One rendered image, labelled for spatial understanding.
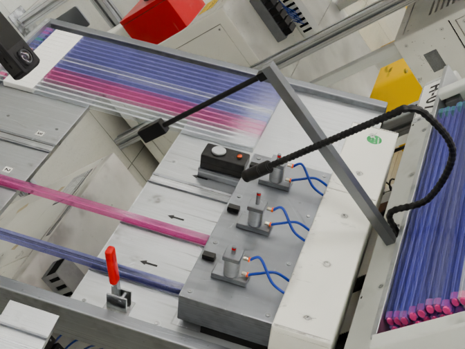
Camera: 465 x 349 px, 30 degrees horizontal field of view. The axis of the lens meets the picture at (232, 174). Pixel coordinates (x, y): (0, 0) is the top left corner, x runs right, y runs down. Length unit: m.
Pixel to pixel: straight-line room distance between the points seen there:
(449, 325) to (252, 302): 0.29
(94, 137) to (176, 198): 1.49
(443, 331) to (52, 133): 0.81
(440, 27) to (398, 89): 2.13
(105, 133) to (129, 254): 1.63
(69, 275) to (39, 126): 0.32
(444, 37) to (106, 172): 1.03
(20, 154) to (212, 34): 1.23
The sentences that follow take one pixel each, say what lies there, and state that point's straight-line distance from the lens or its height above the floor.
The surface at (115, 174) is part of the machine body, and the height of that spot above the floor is 0.62.
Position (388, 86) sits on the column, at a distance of 4.55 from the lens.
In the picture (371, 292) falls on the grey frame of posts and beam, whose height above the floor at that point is 1.33.
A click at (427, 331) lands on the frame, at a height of 1.47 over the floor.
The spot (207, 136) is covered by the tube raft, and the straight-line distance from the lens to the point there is 1.53.
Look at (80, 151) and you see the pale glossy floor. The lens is 2.81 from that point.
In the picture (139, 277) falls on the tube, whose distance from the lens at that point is 1.26.
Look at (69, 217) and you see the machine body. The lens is 1.82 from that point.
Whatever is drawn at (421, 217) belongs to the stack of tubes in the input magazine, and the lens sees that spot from 1.24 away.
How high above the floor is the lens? 1.92
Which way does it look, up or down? 35 degrees down
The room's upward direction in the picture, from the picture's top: 67 degrees clockwise
